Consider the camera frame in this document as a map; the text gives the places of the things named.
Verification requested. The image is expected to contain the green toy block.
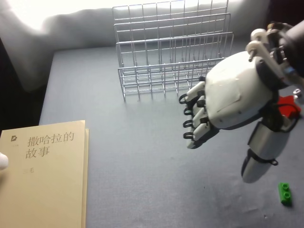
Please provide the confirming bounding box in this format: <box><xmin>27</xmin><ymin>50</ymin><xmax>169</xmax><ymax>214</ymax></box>
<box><xmin>278</xmin><ymin>182</ymin><xmax>293</xmax><ymax>207</ymax></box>

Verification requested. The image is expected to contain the grey table cloth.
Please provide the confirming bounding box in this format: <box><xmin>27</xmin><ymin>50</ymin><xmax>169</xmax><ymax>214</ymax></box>
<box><xmin>38</xmin><ymin>35</ymin><xmax>304</xmax><ymax>228</ymax></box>

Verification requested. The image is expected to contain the white backdrop curtain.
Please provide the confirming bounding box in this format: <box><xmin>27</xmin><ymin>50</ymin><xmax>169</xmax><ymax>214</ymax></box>
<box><xmin>0</xmin><ymin>0</ymin><xmax>304</xmax><ymax>91</ymax></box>

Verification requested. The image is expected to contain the beige paperback book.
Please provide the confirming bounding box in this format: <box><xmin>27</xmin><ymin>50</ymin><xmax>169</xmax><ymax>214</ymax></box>
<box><xmin>0</xmin><ymin>120</ymin><xmax>90</xmax><ymax>228</ymax></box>

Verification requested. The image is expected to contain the white wire rack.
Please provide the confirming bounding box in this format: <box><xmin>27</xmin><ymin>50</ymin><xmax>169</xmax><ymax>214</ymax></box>
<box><xmin>112</xmin><ymin>0</ymin><xmax>236</xmax><ymax>102</ymax></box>

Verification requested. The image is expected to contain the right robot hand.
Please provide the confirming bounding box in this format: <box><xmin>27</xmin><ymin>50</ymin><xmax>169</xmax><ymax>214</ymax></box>
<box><xmin>178</xmin><ymin>51</ymin><xmax>297</xmax><ymax>183</ymax></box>

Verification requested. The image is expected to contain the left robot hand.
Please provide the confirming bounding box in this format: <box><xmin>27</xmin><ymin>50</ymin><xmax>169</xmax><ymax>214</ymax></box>
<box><xmin>0</xmin><ymin>152</ymin><xmax>9</xmax><ymax>171</ymax></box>

